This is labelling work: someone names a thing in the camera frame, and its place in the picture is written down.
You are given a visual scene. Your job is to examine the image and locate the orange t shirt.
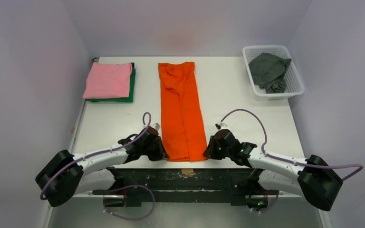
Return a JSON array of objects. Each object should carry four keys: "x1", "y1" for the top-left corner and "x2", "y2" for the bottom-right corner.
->
[{"x1": 158, "y1": 62, "x2": 207, "y2": 162}]

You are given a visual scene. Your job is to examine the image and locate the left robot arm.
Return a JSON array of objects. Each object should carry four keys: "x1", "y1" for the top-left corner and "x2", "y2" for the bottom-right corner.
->
[{"x1": 35, "y1": 126, "x2": 169, "y2": 207}]

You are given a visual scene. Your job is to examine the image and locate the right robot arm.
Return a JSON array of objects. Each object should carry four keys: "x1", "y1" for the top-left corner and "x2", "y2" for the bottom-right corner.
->
[{"x1": 203, "y1": 129, "x2": 343, "y2": 211}]

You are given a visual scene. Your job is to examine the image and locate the green folded t shirt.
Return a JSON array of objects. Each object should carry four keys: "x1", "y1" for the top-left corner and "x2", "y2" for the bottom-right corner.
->
[{"x1": 86, "y1": 68, "x2": 136, "y2": 103}]

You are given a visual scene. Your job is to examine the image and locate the pink folded t shirt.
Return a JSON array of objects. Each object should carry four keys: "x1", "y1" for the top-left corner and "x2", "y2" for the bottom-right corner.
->
[{"x1": 83, "y1": 62, "x2": 134, "y2": 99}]

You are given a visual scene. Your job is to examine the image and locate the white plastic basket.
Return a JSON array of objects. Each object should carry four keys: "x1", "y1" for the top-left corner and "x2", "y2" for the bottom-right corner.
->
[{"x1": 242, "y1": 45, "x2": 305, "y2": 101}]

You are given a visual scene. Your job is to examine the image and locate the dark grey t shirt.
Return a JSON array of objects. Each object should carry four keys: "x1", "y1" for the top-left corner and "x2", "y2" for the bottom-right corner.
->
[{"x1": 248, "y1": 53, "x2": 292, "y2": 94}]

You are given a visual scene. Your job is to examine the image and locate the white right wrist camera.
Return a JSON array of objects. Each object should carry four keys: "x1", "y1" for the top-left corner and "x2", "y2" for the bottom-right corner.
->
[{"x1": 215, "y1": 122, "x2": 229, "y2": 131}]

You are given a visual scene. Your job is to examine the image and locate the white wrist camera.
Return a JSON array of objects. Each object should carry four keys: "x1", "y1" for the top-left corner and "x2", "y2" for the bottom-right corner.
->
[
  {"x1": 215, "y1": 122, "x2": 229, "y2": 131},
  {"x1": 151, "y1": 123, "x2": 160, "y2": 131}
]

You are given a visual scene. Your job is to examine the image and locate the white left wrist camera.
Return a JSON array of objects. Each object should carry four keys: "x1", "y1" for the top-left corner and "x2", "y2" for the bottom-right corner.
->
[{"x1": 151, "y1": 123, "x2": 160, "y2": 131}]

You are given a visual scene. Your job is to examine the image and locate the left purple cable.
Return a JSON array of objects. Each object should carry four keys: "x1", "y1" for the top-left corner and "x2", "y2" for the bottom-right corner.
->
[{"x1": 39, "y1": 112, "x2": 152, "y2": 201}]

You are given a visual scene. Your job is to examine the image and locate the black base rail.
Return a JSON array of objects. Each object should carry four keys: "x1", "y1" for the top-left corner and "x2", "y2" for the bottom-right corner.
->
[{"x1": 92, "y1": 168, "x2": 283, "y2": 209}]

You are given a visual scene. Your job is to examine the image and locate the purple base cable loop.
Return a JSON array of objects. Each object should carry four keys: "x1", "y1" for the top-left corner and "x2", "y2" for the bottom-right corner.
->
[{"x1": 102, "y1": 184, "x2": 156, "y2": 221}]

